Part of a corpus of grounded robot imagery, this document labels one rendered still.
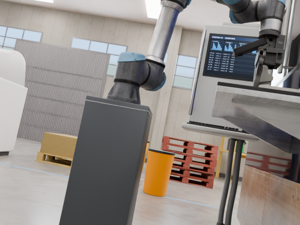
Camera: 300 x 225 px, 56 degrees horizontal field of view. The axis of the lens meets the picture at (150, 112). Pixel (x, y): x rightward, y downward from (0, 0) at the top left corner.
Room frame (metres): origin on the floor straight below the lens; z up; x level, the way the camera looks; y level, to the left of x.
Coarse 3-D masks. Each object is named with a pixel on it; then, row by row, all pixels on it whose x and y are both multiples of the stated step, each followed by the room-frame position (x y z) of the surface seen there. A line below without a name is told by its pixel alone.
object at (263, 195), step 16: (256, 176) 2.13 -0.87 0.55; (272, 176) 1.65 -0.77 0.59; (240, 192) 2.81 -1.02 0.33; (256, 192) 2.04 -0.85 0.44; (272, 192) 1.60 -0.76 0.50; (288, 192) 1.32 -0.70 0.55; (240, 208) 2.66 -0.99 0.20; (256, 208) 1.96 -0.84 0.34; (272, 208) 1.56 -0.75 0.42; (288, 208) 1.29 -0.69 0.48; (240, 224) 2.53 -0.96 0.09; (256, 224) 1.89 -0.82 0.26; (272, 224) 1.51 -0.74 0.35; (288, 224) 1.26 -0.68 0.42
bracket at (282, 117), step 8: (240, 104) 0.97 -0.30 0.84; (248, 104) 0.96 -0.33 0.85; (256, 104) 0.96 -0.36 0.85; (264, 104) 0.95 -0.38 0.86; (272, 104) 0.95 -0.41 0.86; (256, 112) 0.95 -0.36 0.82; (264, 112) 0.95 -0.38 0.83; (272, 112) 0.94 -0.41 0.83; (280, 112) 0.94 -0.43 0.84; (288, 112) 0.93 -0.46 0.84; (296, 112) 0.93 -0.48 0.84; (264, 120) 0.97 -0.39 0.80; (272, 120) 0.94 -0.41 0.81; (280, 120) 0.94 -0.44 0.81; (288, 120) 0.93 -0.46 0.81; (296, 120) 0.93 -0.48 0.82; (280, 128) 0.95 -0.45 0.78; (288, 128) 0.93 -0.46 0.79; (296, 128) 0.93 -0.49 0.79; (296, 136) 0.93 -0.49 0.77
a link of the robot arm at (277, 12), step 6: (264, 0) 0.97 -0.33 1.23; (270, 0) 0.95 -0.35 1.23; (276, 0) 0.94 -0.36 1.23; (282, 0) 0.94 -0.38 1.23; (258, 6) 0.97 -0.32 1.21; (264, 6) 0.96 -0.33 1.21; (270, 6) 0.95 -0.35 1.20; (276, 6) 0.94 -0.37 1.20; (282, 6) 0.94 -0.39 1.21; (258, 12) 0.98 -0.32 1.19; (264, 12) 0.96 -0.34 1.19; (270, 12) 0.95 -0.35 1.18; (276, 12) 0.94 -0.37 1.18; (282, 12) 0.95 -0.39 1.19; (258, 18) 1.00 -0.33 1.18; (264, 18) 0.96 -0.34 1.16; (270, 18) 0.94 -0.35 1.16; (276, 18) 0.94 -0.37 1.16; (282, 18) 0.95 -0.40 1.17
